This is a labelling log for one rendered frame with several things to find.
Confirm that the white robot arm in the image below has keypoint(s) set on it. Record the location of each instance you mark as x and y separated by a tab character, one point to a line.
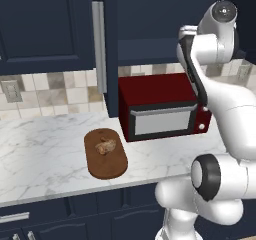
233	117

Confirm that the raw meat piece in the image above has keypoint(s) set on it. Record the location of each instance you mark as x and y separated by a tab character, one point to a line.
106	146

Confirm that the brown wooden cutting board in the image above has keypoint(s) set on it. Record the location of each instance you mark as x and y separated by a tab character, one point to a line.
106	165

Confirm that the navy tall cabinet door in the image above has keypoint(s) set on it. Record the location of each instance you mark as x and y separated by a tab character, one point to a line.
111	50

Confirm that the navy cabinet above microwave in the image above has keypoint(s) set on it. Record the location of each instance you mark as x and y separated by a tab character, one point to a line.
150	17

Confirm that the navy base cabinet door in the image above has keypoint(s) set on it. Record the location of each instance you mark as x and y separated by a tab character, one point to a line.
73	229
136	224
6	234

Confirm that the red microwave oven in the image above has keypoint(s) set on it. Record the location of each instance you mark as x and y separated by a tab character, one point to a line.
153	89

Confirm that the grey microwave door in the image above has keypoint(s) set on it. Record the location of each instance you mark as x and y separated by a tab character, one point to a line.
161	122

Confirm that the navy drawer front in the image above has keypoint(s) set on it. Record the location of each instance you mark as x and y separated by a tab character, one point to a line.
96	200
40	209

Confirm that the grey wall outlet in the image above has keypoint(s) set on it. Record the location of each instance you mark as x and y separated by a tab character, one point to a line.
243	72
11	91

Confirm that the navy wall cabinet door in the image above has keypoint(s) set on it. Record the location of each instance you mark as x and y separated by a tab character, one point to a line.
40	20

